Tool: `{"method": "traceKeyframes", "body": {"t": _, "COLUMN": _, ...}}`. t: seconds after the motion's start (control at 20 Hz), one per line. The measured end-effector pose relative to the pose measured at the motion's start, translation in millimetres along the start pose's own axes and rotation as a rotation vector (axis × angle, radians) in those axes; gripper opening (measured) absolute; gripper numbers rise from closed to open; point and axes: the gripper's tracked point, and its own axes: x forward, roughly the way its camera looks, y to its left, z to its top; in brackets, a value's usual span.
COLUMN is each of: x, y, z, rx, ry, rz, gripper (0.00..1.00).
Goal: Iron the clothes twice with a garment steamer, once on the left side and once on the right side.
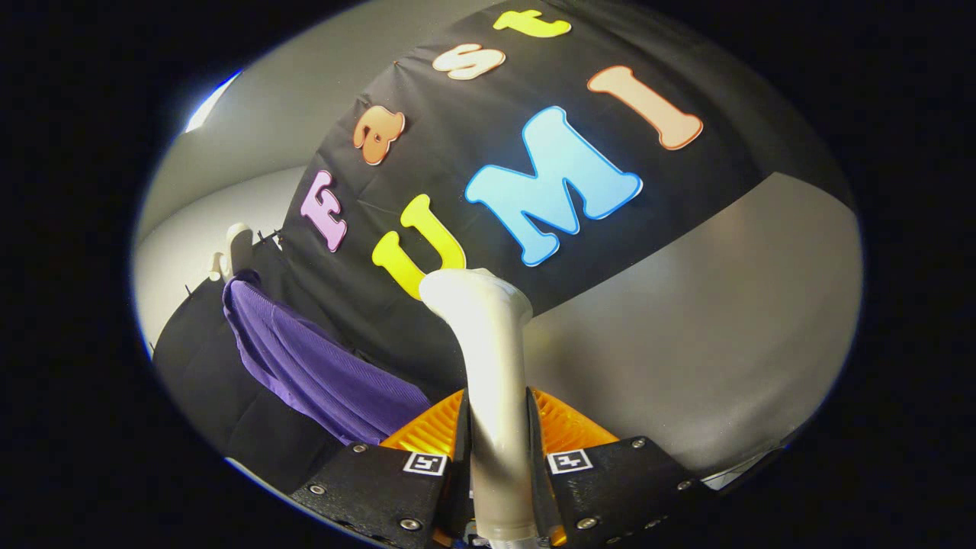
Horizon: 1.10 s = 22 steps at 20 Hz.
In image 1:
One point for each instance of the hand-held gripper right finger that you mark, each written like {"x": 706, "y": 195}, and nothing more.
{"x": 540, "y": 496}

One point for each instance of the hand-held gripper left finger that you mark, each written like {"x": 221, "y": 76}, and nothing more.
{"x": 457, "y": 496}

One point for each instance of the white garment steamer head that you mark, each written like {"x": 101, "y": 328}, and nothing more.
{"x": 496, "y": 381}

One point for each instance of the white clothes hanger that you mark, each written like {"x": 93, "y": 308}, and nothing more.
{"x": 236, "y": 248}

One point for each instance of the beige cabinet with dark top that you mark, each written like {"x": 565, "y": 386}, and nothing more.
{"x": 701, "y": 320}

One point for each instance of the large ceiling light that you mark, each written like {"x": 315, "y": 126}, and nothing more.
{"x": 210, "y": 103}

